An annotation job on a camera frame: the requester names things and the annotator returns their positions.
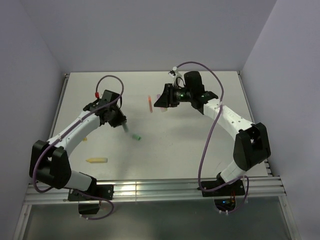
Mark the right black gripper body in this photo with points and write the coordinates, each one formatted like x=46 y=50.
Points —
x=178 y=95

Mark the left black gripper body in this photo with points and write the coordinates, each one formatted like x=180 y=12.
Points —
x=117 y=117

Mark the orange thin pen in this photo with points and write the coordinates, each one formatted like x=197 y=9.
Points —
x=150 y=104

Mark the green highlighter pen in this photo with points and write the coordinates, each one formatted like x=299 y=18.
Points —
x=125 y=127

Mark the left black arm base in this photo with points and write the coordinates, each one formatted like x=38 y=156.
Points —
x=89 y=202

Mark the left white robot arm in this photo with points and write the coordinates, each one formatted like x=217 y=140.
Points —
x=50 y=163

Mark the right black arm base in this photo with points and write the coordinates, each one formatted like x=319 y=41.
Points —
x=229 y=192

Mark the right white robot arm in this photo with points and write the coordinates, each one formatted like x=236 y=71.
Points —
x=251 y=142

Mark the green pen cap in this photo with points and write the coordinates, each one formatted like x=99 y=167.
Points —
x=136 y=137

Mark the yellow highlighter pen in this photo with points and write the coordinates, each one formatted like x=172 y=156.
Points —
x=97 y=160

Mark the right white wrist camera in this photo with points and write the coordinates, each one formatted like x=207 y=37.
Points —
x=177 y=77

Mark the aluminium front rail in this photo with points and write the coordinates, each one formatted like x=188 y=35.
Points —
x=157 y=190

